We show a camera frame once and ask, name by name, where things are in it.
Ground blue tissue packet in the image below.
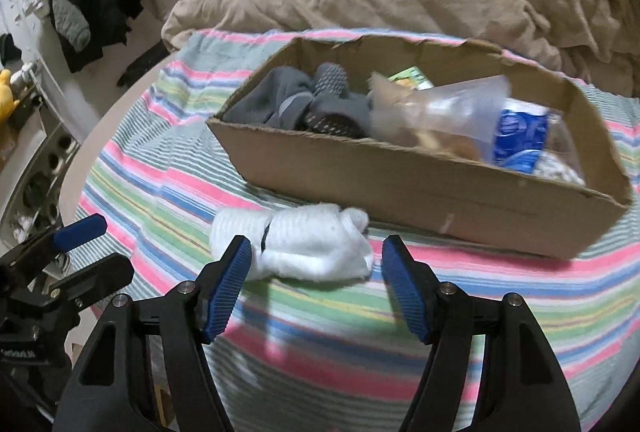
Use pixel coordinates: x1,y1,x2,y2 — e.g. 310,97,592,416
492,108,551,175

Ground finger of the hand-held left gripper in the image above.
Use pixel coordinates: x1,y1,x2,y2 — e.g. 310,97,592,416
5,214,108,270
47,253,136,313

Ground brown cardboard box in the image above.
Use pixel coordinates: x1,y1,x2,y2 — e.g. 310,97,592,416
206,33,633,261

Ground white storage rack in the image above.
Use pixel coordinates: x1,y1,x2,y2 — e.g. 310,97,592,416
0,62,81,245

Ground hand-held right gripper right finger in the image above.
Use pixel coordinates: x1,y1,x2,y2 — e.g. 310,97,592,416
381,234,583,432

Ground yellow toy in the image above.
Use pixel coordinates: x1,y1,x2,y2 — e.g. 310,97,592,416
0,69,21,123

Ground clear bag of cotton swabs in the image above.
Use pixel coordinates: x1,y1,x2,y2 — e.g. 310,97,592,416
369,72,586,185

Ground white socks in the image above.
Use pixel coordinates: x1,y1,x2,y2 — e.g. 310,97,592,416
210,204,373,283

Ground dark wooden stool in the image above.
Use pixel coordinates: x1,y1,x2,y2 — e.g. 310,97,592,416
116,44,171,87

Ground grey knit garment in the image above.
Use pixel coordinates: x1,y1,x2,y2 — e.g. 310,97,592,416
52,0,92,52

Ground grey socks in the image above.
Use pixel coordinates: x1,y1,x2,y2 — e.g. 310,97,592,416
225,62,373,140

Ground striped pastel cloth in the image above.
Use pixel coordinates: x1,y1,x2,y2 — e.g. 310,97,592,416
75,28,640,432

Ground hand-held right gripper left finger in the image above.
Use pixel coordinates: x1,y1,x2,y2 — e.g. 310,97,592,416
52,234,253,432

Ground green yellow tissue pack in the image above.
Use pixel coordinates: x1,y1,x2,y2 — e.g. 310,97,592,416
387,66,435,91

